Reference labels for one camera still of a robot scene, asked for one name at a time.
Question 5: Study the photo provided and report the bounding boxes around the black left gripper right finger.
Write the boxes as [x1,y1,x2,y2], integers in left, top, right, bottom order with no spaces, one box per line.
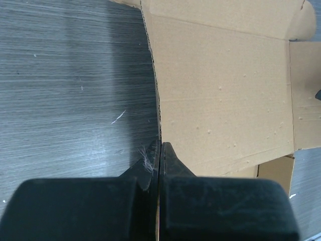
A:
[158,143,300,240]

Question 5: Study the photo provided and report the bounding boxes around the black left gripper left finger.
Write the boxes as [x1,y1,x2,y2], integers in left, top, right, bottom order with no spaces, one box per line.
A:
[1,140,161,240]

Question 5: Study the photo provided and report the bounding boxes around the brown cardboard box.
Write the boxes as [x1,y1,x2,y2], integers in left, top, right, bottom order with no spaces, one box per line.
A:
[124,1,320,191]

